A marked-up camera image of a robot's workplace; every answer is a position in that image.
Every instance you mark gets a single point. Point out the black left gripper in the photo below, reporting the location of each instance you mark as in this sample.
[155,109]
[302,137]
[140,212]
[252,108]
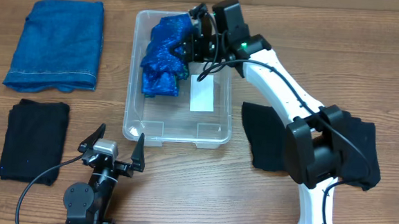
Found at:
[138,158]

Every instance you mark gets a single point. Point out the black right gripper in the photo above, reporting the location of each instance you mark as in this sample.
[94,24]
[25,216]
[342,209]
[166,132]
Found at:
[192,42]

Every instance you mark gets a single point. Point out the blue green glitter cloth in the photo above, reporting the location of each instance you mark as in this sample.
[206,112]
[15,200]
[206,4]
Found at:
[164,64]

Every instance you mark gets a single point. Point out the black cloth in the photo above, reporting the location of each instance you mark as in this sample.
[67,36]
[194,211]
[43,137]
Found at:
[266,135]
[359,171]
[34,141]

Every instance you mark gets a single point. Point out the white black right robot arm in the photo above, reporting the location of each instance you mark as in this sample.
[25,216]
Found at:
[315,149]

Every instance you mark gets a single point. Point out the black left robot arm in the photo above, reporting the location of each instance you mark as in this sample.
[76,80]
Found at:
[87,203]

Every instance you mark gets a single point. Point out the white paper label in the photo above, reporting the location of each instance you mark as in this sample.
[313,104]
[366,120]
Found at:
[202,94]

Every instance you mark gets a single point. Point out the clear plastic storage bin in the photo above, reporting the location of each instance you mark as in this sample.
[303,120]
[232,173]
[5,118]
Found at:
[168,118]

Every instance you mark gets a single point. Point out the folded blue denim cloth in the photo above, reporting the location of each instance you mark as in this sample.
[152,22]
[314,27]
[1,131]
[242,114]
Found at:
[60,47]

